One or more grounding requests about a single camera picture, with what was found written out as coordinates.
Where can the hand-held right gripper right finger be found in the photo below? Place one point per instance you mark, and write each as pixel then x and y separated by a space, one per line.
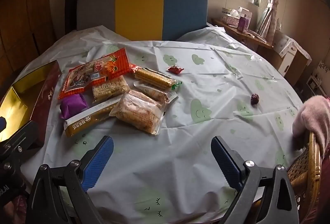
pixel 226 162

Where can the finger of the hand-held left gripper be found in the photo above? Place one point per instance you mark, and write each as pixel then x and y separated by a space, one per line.
pixel 2 124
pixel 25 133

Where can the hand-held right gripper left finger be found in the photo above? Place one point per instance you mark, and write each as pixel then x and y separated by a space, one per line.
pixel 98 162

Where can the gold tin box maroon sides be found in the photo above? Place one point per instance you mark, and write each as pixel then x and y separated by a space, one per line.
pixel 41 100

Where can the purple snack packet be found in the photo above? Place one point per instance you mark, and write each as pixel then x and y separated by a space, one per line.
pixel 73 105

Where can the large clear pink-print snack packet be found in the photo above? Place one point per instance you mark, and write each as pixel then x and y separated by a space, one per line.
pixel 139 113

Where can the pale rice cracker packet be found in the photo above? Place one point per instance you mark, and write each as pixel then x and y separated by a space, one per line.
pixel 110 88

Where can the red orange snack bag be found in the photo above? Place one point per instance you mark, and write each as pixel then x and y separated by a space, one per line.
pixel 85 77

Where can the long white snack packet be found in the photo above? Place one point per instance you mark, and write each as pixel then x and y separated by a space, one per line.
pixel 157 94

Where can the striped wafer packet green end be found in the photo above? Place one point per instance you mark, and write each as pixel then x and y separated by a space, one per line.
pixel 154 78

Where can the red candy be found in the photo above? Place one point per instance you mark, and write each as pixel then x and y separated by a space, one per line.
pixel 175 69

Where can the long yellow brown snack packet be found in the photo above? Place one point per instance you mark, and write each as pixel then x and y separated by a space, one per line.
pixel 87 119

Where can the white tablecloth green cloud print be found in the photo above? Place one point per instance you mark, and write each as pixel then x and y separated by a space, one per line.
pixel 180 136

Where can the red date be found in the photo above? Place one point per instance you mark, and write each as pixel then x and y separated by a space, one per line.
pixel 254 99

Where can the rattan chair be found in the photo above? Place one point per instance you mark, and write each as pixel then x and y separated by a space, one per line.
pixel 309 170

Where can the pink fuzzy garment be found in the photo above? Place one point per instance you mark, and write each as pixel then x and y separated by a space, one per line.
pixel 314 115

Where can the wooden wardrobe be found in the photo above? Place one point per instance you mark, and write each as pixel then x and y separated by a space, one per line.
pixel 25 7

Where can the cardboard box white cover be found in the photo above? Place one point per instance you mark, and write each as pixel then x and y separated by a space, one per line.
pixel 296 64

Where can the wooden side table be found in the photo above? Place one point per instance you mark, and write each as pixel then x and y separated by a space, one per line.
pixel 247 38

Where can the white printed box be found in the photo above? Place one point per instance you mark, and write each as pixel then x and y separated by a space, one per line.
pixel 321 74

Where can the black chair back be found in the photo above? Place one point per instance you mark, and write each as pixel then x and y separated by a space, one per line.
pixel 72 7

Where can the purple box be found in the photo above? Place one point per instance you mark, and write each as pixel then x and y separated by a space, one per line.
pixel 243 23

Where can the small white box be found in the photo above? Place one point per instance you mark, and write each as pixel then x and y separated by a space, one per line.
pixel 243 10

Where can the grey yellow blue headboard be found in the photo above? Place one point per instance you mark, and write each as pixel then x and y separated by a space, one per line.
pixel 139 7

